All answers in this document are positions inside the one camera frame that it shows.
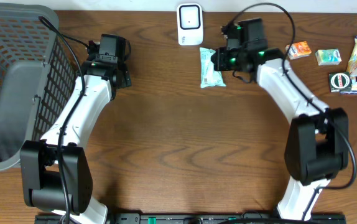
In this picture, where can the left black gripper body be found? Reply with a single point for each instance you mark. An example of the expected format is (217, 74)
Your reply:
(124, 78)

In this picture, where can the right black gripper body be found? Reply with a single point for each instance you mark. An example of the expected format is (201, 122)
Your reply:
(226, 56)

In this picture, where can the teal wet wipes pack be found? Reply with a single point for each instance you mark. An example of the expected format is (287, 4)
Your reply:
(209, 77)

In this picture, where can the orange tissue pack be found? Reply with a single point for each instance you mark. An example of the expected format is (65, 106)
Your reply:
(298, 50)

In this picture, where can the teal tissue pack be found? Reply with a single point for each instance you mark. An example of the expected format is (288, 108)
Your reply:
(328, 57)

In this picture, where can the dark green round-label box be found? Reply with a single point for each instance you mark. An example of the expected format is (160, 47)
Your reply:
(340, 81)

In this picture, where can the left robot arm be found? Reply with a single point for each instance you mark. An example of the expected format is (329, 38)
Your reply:
(55, 173)

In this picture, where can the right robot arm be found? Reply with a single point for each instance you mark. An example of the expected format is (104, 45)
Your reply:
(317, 144)

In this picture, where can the white barcode scanner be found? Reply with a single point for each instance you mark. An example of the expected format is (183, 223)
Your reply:
(189, 24)

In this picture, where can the grey plastic mesh basket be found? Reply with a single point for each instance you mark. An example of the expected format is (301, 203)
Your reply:
(36, 78)

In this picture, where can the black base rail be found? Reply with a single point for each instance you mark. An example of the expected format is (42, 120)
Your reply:
(247, 217)

